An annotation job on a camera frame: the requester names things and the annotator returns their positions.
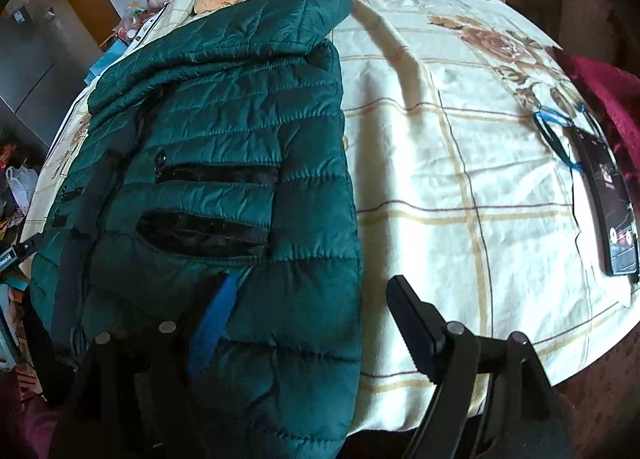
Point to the pile of colourful packets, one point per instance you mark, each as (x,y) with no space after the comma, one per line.
(11,156)

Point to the white plastic bag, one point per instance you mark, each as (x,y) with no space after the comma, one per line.
(22,189)

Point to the black smartphone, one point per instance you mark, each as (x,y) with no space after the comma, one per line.
(607,199)

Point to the wooden door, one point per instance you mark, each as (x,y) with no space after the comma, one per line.
(97,4)

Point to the clutter of bottles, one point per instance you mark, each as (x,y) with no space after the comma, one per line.
(131,21)

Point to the blue bag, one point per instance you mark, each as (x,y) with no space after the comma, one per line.
(107,61)

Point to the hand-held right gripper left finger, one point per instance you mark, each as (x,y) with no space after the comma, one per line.
(215,324)

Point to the green quilted jacket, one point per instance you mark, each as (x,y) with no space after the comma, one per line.
(225,139)

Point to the dark red blanket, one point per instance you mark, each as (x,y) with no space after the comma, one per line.
(605,94)

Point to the grey refrigerator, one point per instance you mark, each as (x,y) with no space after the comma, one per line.
(27,74)

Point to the person's left forearm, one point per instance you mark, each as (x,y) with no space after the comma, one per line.
(30,434)

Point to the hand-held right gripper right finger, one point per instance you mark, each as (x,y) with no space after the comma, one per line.
(417,329)

